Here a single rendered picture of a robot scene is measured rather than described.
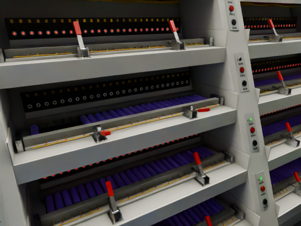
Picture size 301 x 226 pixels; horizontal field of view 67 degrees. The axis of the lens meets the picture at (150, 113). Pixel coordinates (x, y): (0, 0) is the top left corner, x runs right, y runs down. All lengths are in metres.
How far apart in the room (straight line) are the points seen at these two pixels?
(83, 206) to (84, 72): 0.32
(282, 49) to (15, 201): 0.93
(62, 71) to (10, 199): 0.27
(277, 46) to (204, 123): 0.43
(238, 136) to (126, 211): 0.41
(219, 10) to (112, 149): 0.52
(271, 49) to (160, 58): 0.45
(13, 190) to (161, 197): 0.34
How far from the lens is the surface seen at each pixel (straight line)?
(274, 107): 0.90
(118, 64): 0.56
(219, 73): 0.78
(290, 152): 0.95
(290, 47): 1.02
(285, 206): 0.99
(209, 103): 0.74
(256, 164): 0.82
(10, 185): 0.53
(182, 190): 0.67
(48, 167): 0.53
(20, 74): 0.53
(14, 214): 0.54
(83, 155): 0.53
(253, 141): 0.79
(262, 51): 0.89
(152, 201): 0.63
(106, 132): 0.47
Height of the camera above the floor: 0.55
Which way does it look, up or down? 2 degrees down
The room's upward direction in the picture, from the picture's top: 11 degrees counter-clockwise
